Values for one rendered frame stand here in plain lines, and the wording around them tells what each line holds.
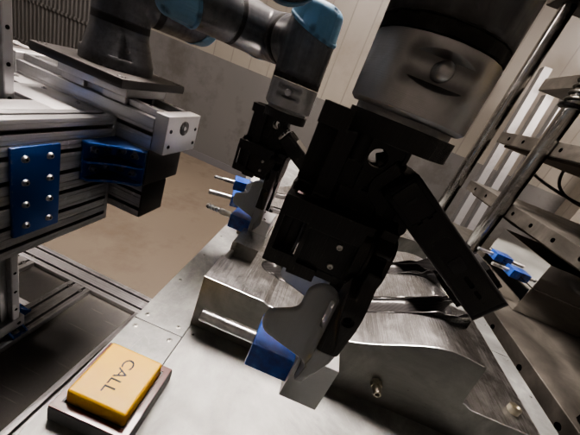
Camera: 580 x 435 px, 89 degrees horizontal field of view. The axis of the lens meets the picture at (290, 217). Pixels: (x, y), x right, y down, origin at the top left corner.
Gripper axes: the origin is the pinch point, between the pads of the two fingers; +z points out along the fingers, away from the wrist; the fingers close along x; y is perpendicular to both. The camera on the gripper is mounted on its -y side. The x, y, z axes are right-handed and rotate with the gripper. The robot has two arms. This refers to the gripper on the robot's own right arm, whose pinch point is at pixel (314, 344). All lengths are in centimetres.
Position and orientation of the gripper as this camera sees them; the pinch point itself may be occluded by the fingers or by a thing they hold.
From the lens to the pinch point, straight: 29.6
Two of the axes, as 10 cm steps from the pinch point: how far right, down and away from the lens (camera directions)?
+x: -1.7, 3.6, -9.2
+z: -3.5, 8.5, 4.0
